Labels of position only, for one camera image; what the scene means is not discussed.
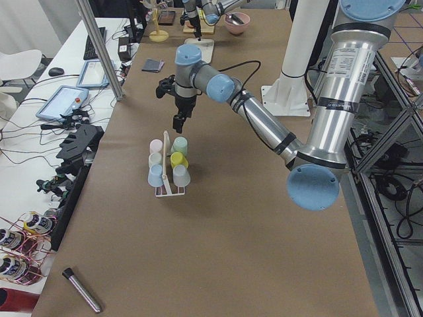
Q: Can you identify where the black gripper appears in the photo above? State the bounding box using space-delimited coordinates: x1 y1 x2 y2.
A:
173 95 196 133
180 9 202 37

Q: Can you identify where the green cup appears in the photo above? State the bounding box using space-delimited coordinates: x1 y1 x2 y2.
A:
171 136 188 157

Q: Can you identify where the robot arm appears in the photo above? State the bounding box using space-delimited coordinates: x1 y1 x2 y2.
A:
171 1 405 211
182 0 249 40

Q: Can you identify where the cream rabbit tray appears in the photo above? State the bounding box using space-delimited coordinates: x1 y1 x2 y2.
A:
184 38 214 63

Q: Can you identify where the pink cup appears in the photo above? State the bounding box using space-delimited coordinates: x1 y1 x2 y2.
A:
149 139 163 154

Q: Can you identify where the yellow cup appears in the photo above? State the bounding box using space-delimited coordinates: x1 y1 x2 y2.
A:
171 151 189 168

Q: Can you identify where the cream cup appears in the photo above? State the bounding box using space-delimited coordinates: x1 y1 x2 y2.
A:
148 152 163 168

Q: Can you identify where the grey cup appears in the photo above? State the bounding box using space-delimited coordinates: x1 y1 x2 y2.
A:
173 164 191 188

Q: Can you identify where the light blue cup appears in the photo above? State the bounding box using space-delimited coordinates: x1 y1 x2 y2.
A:
147 164 164 188

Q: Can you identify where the wooden cutting board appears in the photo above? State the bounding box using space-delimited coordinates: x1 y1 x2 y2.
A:
182 19 215 35

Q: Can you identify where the wooden mug tree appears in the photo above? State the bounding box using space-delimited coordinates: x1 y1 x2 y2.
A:
143 0 169 42

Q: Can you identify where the metal scoop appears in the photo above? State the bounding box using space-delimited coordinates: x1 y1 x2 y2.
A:
225 13 244 25

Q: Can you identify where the pink bowl with ice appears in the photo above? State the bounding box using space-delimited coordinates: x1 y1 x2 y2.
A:
224 12 250 35

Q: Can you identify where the folded grey cloth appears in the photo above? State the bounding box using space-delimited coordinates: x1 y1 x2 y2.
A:
141 58 165 73

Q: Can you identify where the far blue teach pendant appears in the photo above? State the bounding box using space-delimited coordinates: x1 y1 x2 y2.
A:
76 59 109 89

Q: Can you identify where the blue teach pendant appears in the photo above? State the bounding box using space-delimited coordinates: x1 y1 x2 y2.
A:
36 85 89 122
76 59 109 89

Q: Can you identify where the black slotted stand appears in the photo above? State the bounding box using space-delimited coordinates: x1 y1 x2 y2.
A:
56 124 104 176

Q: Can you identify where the black keyboard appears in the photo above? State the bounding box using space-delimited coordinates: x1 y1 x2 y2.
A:
83 26 107 61

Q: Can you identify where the near blue teach pendant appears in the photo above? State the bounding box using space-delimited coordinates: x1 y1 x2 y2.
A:
36 85 89 122

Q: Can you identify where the black computer mouse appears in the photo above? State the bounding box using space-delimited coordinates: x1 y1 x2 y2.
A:
48 67 65 77

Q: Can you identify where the white wire cup rack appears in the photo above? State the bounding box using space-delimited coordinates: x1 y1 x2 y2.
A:
151 131 186 197

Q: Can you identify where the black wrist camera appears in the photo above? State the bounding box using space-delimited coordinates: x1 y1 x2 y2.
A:
155 75 176 98

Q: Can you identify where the aluminium frame post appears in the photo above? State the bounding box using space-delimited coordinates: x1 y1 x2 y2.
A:
75 0 124 101

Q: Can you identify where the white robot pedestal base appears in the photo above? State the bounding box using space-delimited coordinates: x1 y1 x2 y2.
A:
262 1 338 117

